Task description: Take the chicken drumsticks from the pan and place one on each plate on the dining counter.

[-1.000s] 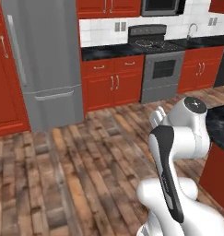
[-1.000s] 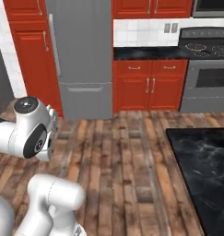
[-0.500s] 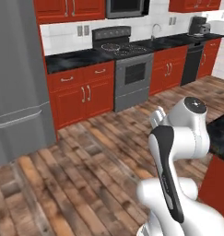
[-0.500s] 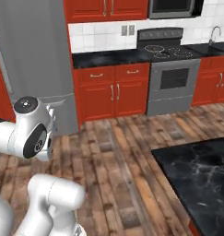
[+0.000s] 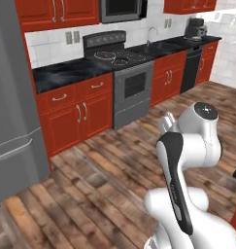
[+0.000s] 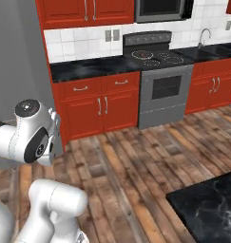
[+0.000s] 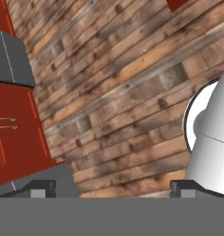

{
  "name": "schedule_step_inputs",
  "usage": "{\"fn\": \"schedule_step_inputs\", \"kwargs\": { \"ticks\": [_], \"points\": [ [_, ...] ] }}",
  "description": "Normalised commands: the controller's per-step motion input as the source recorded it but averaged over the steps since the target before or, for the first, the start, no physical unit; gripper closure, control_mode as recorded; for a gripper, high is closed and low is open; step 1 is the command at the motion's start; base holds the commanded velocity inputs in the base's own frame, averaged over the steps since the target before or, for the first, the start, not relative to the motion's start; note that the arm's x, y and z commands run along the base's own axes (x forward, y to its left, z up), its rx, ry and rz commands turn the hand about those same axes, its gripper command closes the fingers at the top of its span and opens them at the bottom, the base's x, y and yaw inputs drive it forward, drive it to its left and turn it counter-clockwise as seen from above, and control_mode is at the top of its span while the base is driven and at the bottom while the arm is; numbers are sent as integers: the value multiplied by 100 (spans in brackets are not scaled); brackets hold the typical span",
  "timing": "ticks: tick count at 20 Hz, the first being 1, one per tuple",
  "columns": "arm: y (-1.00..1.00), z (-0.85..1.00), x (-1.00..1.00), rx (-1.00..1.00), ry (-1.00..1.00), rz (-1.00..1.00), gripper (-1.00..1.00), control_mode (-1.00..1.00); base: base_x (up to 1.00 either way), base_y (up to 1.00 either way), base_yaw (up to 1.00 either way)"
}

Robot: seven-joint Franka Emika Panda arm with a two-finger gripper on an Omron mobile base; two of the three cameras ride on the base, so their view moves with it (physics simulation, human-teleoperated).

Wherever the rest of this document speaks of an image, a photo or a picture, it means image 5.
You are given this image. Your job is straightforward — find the narrow red base cupboards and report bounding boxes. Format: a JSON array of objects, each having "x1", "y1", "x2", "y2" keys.
[{"x1": 195, "y1": 41, "x2": 219, "y2": 87}]

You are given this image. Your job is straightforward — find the black coffee machine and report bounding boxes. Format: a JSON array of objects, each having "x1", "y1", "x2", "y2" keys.
[{"x1": 184, "y1": 18, "x2": 209, "y2": 41}]

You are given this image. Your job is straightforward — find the red sink base cupboards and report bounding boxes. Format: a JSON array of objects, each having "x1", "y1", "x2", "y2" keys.
[{"x1": 150, "y1": 50, "x2": 188, "y2": 108}]

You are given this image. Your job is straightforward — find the grey stove with black hob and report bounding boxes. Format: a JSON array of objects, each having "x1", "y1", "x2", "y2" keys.
[{"x1": 83, "y1": 29, "x2": 155, "y2": 131}]

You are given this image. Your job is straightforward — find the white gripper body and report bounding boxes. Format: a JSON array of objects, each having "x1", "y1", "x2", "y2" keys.
[{"x1": 157, "y1": 111, "x2": 177, "y2": 134}]

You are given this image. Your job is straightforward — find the wide red base cupboards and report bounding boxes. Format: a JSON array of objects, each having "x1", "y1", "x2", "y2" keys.
[{"x1": 35, "y1": 72, "x2": 115, "y2": 160}]

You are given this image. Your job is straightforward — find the black dishwasher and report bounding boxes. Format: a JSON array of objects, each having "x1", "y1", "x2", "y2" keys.
[{"x1": 180, "y1": 48, "x2": 203, "y2": 95}]

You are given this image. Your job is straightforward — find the silver sink tap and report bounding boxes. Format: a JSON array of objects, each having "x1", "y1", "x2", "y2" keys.
[{"x1": 146, "y1": 26, "x2": 159, "y2": 47}]

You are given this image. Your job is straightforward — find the red wall cupboards with handles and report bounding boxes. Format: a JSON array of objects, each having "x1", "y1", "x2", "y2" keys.
[{"x1": 15, "y1": 0, "x2": 101, "y2": 33}]

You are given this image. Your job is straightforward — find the grey microwave oven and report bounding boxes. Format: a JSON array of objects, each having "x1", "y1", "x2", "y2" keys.
[{"x1": 99, "y1": 0, "x2": 149, "y2": 24}]

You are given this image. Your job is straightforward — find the black sink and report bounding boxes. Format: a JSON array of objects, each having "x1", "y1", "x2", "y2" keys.
[{"x1": 148, "y1": 41, "x2": 176, "y2": 53}]

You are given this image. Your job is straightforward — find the grey fridge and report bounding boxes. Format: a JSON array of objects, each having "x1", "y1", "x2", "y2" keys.
[{"x1": 0, "y1": 0, "x2": 52, "y2": 208}]

